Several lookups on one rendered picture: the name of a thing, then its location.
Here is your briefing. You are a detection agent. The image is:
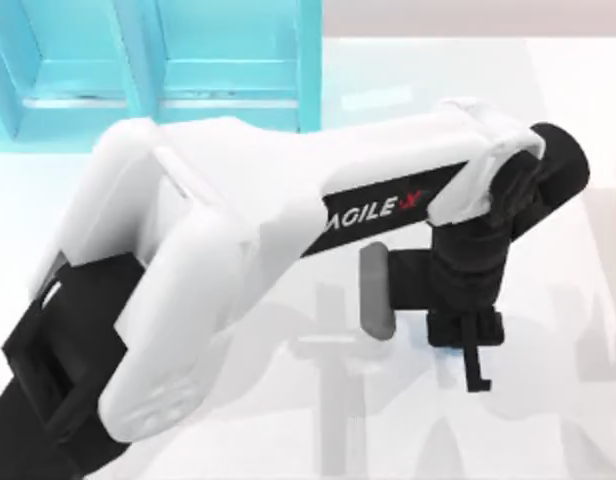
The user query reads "pale grey rounded box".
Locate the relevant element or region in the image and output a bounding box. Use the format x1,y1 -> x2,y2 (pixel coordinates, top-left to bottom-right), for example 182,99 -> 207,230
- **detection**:
358,241 -> 398,342

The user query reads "light blue rack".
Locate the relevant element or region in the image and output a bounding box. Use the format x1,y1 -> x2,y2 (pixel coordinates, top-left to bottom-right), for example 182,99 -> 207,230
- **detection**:
0,0 -> 324,152

